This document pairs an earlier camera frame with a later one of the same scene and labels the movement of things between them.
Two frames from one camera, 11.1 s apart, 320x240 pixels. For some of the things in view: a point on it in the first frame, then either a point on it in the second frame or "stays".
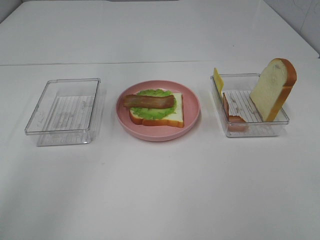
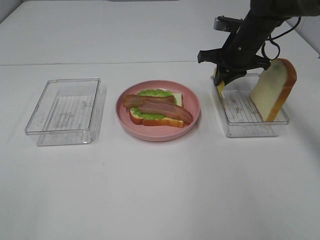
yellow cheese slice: [219, 80] stays
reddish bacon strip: [234, 123] -> [169, 109]
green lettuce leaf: [154, 113] stays
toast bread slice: [176, 119] stays
